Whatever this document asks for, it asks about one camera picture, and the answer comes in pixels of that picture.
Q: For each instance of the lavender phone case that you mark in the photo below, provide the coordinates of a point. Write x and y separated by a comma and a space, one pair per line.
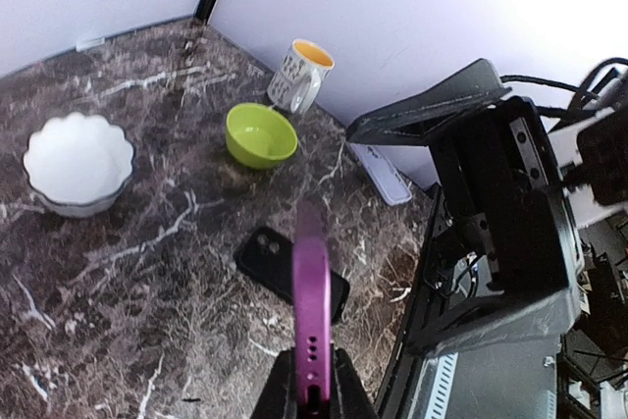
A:
383, 174

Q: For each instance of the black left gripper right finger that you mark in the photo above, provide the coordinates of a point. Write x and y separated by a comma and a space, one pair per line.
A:
348, 397

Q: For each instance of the green bowl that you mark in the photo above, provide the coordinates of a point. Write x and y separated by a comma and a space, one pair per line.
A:
259, 137

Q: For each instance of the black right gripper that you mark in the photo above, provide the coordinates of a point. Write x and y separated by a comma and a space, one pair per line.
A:
500, 181

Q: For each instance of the purple smartphone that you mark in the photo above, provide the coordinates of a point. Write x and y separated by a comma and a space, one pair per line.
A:
311, 295

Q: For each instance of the black phone case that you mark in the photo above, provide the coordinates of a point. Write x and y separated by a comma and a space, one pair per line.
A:
265, 257

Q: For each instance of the white mug yellow inside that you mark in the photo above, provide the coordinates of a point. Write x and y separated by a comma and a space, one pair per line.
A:
298, 80

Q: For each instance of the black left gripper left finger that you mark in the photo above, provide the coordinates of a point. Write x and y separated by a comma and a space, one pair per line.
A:
278, 399

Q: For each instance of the white scalloped bowl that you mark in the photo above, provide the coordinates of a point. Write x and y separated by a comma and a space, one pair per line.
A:
78, 165

